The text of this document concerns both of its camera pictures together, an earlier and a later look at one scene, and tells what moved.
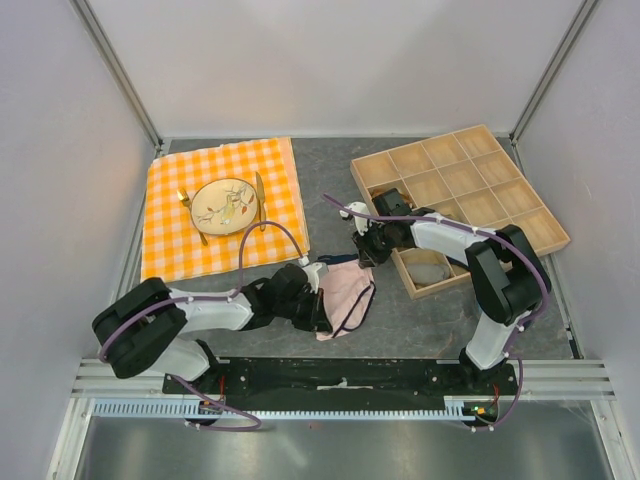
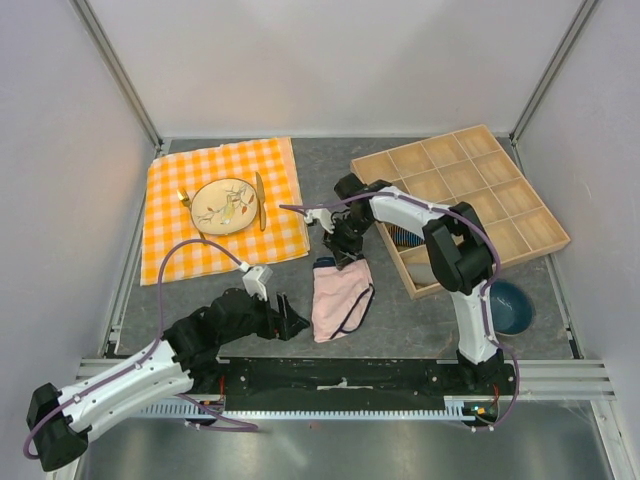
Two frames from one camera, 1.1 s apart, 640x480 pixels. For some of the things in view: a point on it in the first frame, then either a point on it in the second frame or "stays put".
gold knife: [261, 200] stays put
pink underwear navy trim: [349, 290] stays put
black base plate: [340, 384] stays put
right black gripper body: [377, 243] -> [348, 232]
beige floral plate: [225, 206] stays put
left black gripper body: [307, 308] -> [270, 325]
